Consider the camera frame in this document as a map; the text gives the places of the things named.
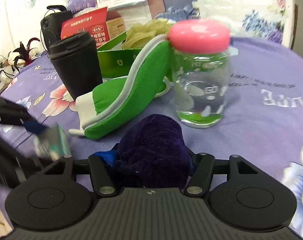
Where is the purple floral bedsheet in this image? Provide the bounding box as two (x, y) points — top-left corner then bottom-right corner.
(1, 38), (303, 238)

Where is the black speaker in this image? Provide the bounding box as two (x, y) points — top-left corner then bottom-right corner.
(40, 5), (73, 54)

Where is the olive yellow bath pouf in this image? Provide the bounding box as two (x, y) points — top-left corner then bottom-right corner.
(122, 18), (175, 49)

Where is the dark purple towel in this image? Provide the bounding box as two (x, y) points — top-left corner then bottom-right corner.
(113, 114), (191, 189)

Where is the white plush toy with feathers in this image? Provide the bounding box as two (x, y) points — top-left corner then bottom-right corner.
(0, 37), (43, 79)

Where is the teal patterned small item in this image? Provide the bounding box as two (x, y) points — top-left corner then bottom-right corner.
(33, 124), (71, 161)

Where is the white floral bedding package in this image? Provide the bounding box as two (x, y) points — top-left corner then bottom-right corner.
(197, 0), (295, 48)

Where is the red cardboard box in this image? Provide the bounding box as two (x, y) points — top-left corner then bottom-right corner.
(60, 7), (125, 48)

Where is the green oven mitt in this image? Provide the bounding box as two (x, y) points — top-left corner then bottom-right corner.
(69, 34), (171, 140)

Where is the black travel cup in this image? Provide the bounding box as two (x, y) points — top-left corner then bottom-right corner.
(49, 31), (103, 100)

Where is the glass jar with pink lid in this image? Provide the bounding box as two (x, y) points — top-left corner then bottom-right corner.
(168, 20), (231, 128)

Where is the green cardboard box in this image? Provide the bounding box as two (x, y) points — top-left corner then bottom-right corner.
(97, 32), (142, 79)

